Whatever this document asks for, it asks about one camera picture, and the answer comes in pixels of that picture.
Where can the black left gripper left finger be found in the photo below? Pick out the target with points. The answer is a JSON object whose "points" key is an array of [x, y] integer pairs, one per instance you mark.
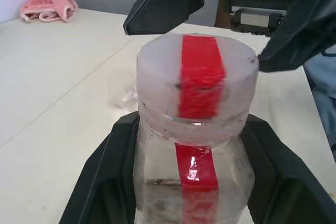
{"points": [[105, 171]]}

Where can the clear wine glass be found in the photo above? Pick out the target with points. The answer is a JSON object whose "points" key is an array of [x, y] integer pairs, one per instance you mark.
{"points": [[130, 95]]}

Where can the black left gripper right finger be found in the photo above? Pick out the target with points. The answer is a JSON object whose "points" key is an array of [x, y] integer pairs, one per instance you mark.
{"points": [[283, 182]]}

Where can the pink towel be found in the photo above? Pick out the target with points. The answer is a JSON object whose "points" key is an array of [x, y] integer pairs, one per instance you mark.
{"points": [[50, 5]]}

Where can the brown wooden post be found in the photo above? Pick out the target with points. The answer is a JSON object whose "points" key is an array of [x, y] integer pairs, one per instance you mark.
{"points": [[223, 3]]}

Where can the clear bottle with red tape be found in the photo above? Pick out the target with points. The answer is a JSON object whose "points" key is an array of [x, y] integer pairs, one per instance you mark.
{"points": [[157, 82]]}

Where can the person in blue clothes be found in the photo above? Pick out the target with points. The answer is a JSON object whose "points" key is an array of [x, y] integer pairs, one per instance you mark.
{"points": [[324, 98]]}

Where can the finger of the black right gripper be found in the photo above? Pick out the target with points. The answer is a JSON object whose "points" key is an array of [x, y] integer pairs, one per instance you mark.
{"points": [[168, 3]]}

